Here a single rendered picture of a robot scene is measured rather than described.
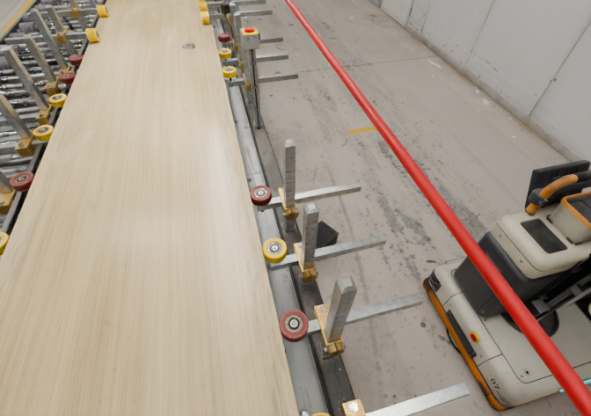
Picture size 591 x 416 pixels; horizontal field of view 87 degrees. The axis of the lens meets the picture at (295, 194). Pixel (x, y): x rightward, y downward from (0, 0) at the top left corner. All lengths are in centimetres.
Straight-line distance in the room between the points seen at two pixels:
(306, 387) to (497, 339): 99
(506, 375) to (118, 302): 156
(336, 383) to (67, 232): 100
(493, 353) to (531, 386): 17
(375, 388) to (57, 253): 149
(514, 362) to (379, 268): 79
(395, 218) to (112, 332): 187
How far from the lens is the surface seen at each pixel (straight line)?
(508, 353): 184
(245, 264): 103
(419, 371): 194
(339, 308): 75
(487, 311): 176
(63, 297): 117
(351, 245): 117
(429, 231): 239
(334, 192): 128
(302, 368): 120
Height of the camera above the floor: 179
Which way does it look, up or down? 48 degrees down
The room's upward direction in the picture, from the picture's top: 1 degrees clockwise
